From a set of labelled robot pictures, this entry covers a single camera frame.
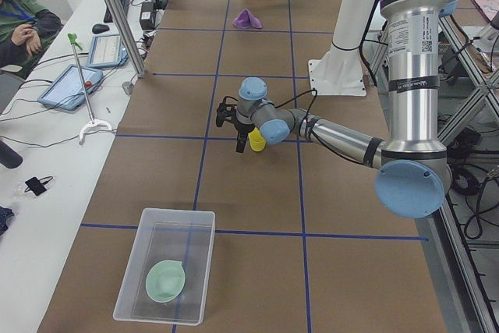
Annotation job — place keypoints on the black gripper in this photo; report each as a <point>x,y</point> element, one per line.
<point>243,128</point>

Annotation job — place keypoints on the purple cloth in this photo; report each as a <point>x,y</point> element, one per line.
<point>245,20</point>

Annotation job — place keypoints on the seated person in green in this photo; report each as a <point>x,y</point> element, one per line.
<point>27,31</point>

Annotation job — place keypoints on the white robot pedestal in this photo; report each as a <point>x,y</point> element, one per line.
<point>340,72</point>

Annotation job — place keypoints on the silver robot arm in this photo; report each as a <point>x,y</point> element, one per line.
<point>412,170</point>

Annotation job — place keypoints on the blue teach pendant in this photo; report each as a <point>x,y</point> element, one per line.
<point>106,51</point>
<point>66,93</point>

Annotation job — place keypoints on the black power adapter box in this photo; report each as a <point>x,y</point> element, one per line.
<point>147,16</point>

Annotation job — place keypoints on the far blue teach pendant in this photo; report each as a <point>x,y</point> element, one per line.
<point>106,51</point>

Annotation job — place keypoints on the mint green bowl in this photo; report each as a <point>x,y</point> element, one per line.
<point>165,281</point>

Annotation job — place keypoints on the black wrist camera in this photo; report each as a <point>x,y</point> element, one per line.
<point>226,111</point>

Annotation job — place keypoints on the near blue teach pendant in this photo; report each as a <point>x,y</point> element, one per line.
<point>66,93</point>

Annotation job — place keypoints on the aluminium frame post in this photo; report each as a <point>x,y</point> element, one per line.
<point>121,22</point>

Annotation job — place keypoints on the yellow plastic cup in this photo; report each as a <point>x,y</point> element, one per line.
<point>256,140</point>

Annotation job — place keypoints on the small black device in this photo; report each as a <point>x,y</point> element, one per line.
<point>37,186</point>

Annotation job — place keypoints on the clear plastic storage box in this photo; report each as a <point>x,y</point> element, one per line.
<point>167,234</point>

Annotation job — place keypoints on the black computer mouse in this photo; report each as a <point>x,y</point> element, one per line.
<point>100,28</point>

